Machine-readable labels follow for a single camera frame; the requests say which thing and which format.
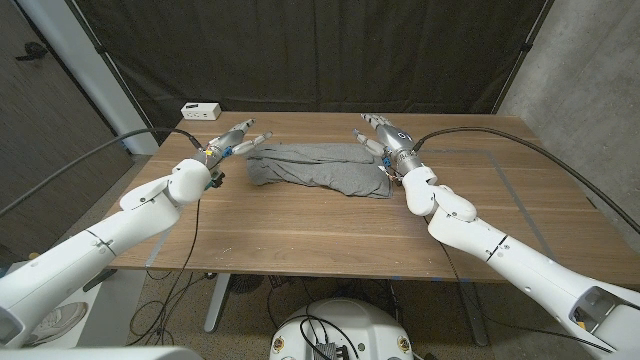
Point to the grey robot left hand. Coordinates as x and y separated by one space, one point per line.
227 142

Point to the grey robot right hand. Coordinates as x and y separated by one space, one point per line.
395 140

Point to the grey fabric shorts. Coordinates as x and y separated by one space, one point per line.
320 167

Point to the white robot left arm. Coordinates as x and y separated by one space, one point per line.
100 245

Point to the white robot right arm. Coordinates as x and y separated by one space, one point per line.
500 250

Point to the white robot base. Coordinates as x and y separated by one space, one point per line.
360 320

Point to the white power strip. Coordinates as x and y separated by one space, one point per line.
200 111

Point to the black backdrop curtain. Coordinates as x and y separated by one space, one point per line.
310 50

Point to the black round fan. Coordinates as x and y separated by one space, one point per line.
246 283

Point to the grey tape outline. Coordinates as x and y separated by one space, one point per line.
520 210

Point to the black backdrop stand pole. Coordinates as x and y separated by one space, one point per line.
525 47
100 49

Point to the white table leg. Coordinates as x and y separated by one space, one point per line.
217 305

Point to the dark wooden door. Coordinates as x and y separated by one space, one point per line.
45 125

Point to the grey table leg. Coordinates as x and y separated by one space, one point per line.
472 315

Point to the grey electronics box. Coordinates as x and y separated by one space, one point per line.
327 351

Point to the grey sneaker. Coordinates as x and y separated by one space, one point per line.
60 320

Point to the white door frame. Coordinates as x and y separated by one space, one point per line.
100 75

